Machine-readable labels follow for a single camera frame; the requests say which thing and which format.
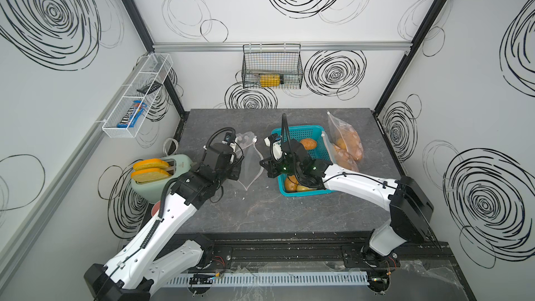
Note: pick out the upper toast slice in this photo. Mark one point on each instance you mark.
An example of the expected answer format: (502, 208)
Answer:
(154, 163)

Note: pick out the potato bottom left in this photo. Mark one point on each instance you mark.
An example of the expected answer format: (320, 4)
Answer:
(291, 184)

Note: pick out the black wire wall basket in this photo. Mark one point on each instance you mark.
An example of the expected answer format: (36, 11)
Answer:
(272, 58)

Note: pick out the clear zipper bag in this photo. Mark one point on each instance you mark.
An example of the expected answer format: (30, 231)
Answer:
(339, 156)
(335, 125)
(250, 167)

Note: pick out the mint green toaster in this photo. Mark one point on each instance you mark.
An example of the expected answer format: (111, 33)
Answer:
(152, 192)

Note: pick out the potato top right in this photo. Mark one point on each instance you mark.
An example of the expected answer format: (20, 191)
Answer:
(309, 144)

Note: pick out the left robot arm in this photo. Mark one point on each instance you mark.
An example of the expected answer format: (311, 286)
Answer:
(137, 272)

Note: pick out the white slotted cable duct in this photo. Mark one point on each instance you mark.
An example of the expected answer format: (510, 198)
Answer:
(305, 279)

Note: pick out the lower toast slice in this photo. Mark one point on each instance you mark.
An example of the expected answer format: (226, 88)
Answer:
(149, 175)

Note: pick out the yellow item in basket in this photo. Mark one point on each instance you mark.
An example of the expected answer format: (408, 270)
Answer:
(270, 80)

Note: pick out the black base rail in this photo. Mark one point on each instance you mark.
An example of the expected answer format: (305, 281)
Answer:
(342, 246)

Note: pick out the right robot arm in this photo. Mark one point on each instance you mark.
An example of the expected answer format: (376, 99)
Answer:
(409, 208)

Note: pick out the white wire shelf basket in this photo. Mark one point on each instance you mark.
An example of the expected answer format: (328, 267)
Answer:
(153, 67)

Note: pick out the blue candy packet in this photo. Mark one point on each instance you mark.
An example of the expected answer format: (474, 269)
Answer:
(131, 116)

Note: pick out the black remote control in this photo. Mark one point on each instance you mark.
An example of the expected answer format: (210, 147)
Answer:
(149, 88)

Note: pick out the toast slice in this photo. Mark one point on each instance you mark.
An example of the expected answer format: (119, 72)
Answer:
(149, 175)
(154, 163)

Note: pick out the green yellowish potato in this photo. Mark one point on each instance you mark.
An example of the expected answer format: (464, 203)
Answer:
(302, 188)

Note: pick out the red cup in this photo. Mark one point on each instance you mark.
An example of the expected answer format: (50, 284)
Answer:
(155, 209)

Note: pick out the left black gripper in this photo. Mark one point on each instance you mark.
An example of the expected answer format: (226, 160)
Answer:
(236, 168)

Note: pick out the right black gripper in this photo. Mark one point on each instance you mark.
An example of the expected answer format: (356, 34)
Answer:
(272, 166)

